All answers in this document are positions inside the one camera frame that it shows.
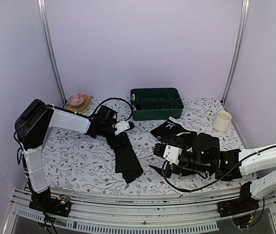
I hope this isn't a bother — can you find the right aluminium frame post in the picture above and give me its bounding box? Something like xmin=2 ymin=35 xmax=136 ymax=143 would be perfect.
xmin=221 ymin=0 xmax=250 ymax=106

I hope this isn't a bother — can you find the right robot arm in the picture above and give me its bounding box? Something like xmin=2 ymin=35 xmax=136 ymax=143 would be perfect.
xmin=153 ymin=133 xmax=276 ymax=213

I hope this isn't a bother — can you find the pink patterned ball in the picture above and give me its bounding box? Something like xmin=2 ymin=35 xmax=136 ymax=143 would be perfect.
xmin=68 ymin=94 xmax=85 ymax=108

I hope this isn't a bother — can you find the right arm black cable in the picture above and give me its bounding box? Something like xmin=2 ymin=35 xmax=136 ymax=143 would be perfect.
xmin=161 ymin=143 xmax=276 ymax=193

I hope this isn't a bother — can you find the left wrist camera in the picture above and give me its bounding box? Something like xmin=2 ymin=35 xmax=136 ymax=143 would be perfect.
xmin=114 ymin=121 xmax=134 ymax=136

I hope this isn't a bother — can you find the front aluminium rail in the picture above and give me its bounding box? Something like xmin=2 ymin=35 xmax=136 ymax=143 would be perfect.
xmin=6 ymin=187 xmax=276 ymax=232

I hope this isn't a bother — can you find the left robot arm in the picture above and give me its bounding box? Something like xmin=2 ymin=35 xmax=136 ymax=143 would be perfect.
xmin=14 ymin=99 xmax=134 ymax=212

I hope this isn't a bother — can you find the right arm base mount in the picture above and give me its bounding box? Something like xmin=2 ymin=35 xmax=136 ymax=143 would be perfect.
xmin=217 ymin=196 xmax=259 ymax=217

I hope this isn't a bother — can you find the green divided storage box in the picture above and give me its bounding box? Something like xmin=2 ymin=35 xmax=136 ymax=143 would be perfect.
xmin=130 ymin=88 xmax=184 ymax=121

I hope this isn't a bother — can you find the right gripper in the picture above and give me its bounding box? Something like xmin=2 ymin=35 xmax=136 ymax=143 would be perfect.
xmin=152 ymin=134 xmax=213 ymax=178

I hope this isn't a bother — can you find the cream cup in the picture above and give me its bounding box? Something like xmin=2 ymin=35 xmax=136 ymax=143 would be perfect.
xmin=213 ymin=111 xmax=232 ymax=132

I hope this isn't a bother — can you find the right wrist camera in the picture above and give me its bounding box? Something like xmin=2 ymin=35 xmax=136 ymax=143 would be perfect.
xmin=163 ymin=145 xmax=182 ymax=166

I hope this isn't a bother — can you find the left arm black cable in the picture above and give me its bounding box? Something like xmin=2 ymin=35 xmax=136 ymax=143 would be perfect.
xmin=94 ymin=97 xmax=133 ymax=121

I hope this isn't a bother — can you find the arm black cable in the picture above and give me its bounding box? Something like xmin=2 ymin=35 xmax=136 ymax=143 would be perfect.
xmin=161 ymin=143 xmax=276 ymax=193
xmin=94 ymin=97 xmax=133 ymax=121

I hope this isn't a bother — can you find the left aluminium frame post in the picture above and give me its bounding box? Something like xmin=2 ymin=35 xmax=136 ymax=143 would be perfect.
xmin=37 ymin=0 xmax=67 ymax=104

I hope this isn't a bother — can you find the aluminium frame post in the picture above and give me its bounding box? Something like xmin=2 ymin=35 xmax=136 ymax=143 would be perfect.
xmin=37 ymin=0 xmax=67 ymax=104
xmin=221 ymin=0 xmax=250 ymax=106

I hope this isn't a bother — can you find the black white-banded underwear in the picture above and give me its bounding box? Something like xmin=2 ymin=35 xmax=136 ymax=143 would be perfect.
xmin=150 ymin=117 xmax=197 ymax=150

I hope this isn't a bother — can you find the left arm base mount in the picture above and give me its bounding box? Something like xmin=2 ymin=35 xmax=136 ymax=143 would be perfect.
xmin=29 ymin=195 xmax=72 ymax=217

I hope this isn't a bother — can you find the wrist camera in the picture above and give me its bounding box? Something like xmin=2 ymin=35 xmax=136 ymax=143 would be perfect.
xmin=163 ymin=145 xmax=182 ymax=166
xmin=114 ymin=121 xmax=134 ymax=136

